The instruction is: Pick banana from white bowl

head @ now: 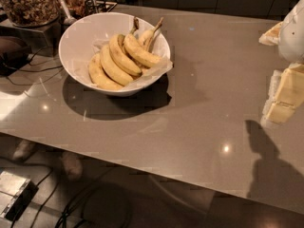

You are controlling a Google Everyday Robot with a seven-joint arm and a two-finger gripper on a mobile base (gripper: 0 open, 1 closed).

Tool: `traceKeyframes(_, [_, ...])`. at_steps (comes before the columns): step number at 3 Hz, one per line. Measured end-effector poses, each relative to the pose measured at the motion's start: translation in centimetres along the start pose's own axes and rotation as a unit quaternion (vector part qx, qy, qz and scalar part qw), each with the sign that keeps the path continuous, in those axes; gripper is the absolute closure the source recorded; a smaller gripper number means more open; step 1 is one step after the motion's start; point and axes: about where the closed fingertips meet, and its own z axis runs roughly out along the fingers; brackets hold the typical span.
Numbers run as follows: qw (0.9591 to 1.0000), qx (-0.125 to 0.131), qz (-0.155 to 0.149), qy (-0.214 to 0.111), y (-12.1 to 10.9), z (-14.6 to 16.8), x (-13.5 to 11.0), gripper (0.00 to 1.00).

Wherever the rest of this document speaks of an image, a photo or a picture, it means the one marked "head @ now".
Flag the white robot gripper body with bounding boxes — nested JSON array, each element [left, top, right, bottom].
[[278, 0, 304, 63]]

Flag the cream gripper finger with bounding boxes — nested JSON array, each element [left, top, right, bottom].
[[261, 64, 304, 124], [258, 22, 282, 46]]

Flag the yellow banana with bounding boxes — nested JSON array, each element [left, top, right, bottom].
[[138, 18, 163, 51], [88, 53, 122, 90], [109, 34, 142, 77], [123, 17, 162, 68], [100, 45, 133, 86]]

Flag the white paper bowl liner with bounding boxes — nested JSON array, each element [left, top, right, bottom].
[[86, 37, 173, 97]]

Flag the white ceramic bowl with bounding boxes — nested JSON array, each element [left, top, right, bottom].
[[58, 12, 166, 95]]

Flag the white scoop spoon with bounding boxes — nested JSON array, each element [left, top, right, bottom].
[[58, 0, 77, 26]]

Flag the glass jar of nuts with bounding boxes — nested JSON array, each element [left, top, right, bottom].
[[0, 0, 59, 28]]

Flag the dark round device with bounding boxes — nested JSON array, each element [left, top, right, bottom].
[[0, 36, 32, 76]]

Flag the silver box on floor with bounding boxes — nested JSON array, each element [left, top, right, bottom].
[[0, 171, 31, 221]]

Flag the black wire rack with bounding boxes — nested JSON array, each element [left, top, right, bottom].
[[85, 0, 117, 15]]

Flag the black floor cables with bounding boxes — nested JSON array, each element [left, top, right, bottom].
[[0, 155, 134, 228]]

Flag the black cable on counter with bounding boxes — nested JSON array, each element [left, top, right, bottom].
[[0, 45, 65, 87]]

